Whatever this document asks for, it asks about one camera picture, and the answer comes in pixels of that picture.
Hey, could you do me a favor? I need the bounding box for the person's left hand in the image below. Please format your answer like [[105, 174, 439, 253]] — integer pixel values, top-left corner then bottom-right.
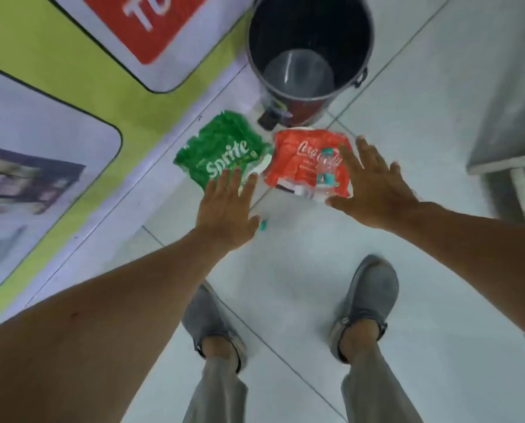
[[195, 167, 262, 254]]

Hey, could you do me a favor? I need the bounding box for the person's right hand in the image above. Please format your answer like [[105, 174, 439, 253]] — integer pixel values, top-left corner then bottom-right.
[[325, 136, 423, 233]]

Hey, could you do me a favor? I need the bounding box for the green Sprite plastic wrapper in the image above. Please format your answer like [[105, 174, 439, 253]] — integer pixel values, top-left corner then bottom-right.
[[173, 109, 275, 193]]

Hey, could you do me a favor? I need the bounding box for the red Coca-Cola plastic wrapper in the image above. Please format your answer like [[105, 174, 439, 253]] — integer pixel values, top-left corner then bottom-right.
[[264, 126, 356, 203]]

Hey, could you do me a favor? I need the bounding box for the person's right forearm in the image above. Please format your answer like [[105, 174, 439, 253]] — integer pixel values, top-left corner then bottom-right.
[[388, 200, 525, 347]]

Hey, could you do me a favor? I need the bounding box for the person's left forearm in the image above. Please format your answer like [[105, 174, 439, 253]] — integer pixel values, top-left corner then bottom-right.
[[0, 226, 235, 423]]

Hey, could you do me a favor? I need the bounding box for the person's left leg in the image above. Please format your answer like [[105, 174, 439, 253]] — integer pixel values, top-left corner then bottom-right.
[[182, 335, 249, 423]]

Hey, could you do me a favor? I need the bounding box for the person's leg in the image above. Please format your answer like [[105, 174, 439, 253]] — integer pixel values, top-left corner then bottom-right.
[[182, 335, 249, 423], [339, 320, 425, 423]]

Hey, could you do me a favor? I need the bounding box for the person's right leg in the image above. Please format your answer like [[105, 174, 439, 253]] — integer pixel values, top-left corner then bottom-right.
[[339, 320, 425, 423]]

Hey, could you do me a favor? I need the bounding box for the grey right shoe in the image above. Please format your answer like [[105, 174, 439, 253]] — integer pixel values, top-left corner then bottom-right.
[[329, 254, 400, 364]]

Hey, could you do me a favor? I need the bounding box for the grey shoe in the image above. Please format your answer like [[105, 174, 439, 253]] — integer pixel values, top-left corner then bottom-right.
[[329, 254, 400, 364], [181, 280, 248, 374]]

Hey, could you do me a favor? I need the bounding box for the grey left shoe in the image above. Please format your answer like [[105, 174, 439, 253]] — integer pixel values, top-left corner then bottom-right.
[[181, 280, 248, 374]]

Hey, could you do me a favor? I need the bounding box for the grey metal cabinet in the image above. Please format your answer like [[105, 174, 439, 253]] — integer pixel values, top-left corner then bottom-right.
[[466, 0, 525, 230]]

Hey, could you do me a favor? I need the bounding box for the green printed banner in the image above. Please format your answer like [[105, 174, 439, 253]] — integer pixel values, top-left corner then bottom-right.
[[0, 0, 263, 336]]

